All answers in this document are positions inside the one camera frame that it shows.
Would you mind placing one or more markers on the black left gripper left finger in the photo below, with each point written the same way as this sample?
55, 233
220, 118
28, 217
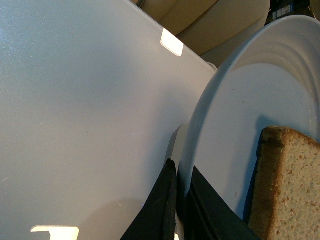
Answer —
157, 218

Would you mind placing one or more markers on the slice of bread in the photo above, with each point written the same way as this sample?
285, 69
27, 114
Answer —
286, 197

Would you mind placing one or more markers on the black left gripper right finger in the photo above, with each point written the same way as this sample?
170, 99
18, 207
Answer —
206, 216

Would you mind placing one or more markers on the beige chair left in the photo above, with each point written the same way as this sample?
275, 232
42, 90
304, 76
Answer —
212, 29

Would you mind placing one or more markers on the white round plate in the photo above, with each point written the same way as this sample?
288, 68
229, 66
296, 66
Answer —
273, 79

